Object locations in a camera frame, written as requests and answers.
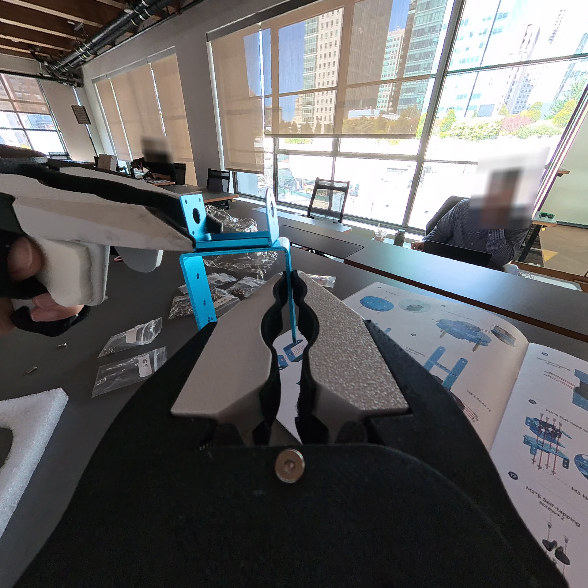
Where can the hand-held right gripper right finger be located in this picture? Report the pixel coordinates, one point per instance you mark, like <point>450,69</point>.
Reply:
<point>353,367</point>

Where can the black ceiling pipes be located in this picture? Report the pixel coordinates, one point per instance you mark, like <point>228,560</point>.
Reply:
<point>92,41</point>

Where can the instruction manual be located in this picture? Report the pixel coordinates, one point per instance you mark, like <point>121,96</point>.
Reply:
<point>482,367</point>

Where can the frosted glass door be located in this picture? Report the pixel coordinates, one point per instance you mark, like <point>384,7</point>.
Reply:
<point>567,183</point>

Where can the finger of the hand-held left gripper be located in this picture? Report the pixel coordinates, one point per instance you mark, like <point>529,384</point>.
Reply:
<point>105,223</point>
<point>115,181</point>

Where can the black office chair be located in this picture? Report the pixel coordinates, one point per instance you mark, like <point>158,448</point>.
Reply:
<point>441,213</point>

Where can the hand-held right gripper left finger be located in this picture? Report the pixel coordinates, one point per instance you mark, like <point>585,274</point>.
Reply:
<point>229,372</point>

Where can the zip bag with few nuts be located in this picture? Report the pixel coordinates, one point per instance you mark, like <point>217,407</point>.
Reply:
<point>133,335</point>

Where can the white container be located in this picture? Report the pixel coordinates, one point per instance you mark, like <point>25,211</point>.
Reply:
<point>542,275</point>

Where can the small clear zip bag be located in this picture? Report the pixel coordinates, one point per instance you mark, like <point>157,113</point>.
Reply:
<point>321,280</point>

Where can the large blue U bracket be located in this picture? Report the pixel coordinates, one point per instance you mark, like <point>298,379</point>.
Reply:
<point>197,285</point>

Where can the small blue metal bracket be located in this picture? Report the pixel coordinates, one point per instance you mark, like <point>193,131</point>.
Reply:
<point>197,216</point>

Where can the glass jar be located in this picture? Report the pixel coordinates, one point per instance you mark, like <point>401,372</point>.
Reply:
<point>380,234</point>

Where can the nearly empty labelled zip bag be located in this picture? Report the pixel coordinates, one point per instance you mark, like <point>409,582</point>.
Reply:
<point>119,374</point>

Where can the black mesh chair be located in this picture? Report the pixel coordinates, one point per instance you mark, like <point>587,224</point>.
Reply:
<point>218,180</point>

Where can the dark frame chair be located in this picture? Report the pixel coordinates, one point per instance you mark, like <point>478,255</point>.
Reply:
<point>328,197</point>

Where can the white foam frame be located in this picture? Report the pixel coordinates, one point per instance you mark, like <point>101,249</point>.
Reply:
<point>32,422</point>

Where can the dark desk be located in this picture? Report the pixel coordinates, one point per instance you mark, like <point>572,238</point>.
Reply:
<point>69,358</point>

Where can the labelled clear zip bag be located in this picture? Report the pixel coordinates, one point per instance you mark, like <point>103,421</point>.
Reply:
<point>220,279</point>

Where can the clear zip bag of screws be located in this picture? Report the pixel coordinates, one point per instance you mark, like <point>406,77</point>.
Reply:
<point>225,301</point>
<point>180,307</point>
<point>246,287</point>

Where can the window with closed blinds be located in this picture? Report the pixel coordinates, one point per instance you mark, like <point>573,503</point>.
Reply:
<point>147,110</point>

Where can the cardboard box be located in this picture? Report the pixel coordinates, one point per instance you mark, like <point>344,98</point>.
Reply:
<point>106,163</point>

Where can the crumpled clear plastic wrap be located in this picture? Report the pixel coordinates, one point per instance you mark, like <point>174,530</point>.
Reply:
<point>234,225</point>

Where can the black laptop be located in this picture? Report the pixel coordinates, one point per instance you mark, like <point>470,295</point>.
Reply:
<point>454,255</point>

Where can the large window with roller blinds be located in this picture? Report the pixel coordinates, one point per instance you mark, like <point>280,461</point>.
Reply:
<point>349,115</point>

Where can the wall sign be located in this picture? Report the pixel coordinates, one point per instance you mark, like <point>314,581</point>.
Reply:
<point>81,115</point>

